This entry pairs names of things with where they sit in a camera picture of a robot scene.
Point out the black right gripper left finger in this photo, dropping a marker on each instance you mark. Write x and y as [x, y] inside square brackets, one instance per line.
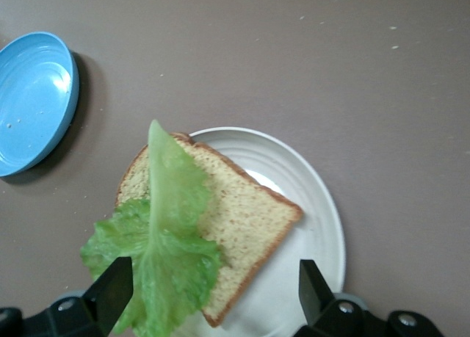
[106, 296]

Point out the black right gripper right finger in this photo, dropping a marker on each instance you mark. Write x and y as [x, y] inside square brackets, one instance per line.
[323, 300]

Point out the green lettuce leaf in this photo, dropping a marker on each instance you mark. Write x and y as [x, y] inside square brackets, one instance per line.
[165, 241]

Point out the light brown bread slice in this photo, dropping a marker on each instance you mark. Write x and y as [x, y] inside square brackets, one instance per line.
[242, 219]

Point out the beige plate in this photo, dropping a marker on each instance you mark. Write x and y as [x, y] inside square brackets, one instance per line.
[304, 205]

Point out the blue plate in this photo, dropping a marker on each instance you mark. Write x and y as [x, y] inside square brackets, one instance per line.
[33, 102]

